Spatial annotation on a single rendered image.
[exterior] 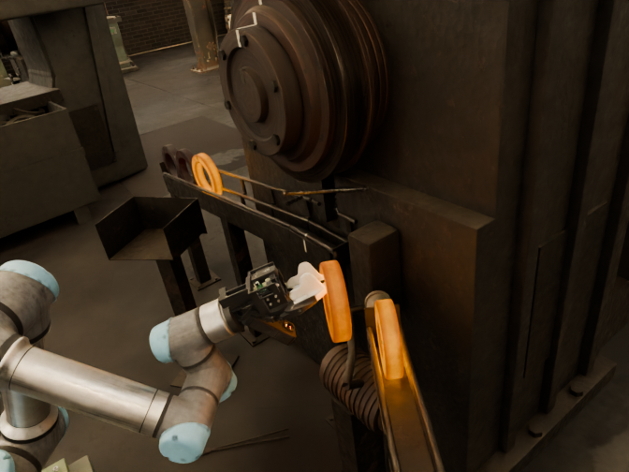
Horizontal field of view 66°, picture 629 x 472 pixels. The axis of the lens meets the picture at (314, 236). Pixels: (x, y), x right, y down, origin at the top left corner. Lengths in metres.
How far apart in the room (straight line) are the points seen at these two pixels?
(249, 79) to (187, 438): 0.71
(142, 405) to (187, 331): 0.14
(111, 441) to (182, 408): 1.08
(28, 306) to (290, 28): 0.72
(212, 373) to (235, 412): 0.91
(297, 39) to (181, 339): 0.62
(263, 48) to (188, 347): 0.60
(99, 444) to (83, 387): 1.08
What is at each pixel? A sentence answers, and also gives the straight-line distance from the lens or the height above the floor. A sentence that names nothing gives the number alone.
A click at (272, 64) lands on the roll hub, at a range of 1.03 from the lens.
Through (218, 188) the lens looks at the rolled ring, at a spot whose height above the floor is 0.65.
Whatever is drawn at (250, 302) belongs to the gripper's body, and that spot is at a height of 0.84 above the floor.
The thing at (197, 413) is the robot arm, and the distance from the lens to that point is 0.91.
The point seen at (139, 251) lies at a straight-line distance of 1.72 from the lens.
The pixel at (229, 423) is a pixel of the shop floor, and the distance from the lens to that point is 1.85.
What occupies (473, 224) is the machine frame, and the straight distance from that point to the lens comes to 1.01.
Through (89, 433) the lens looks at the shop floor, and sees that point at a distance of 2.05.
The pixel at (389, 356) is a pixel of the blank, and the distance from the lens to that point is 0.92.
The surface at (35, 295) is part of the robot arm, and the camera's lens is 1.04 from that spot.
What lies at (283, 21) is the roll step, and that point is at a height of 1.26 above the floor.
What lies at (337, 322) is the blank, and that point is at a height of 0.81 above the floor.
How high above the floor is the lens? 1.37
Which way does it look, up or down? 30 degrees down
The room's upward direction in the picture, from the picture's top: 9 degrees counter-clockwise
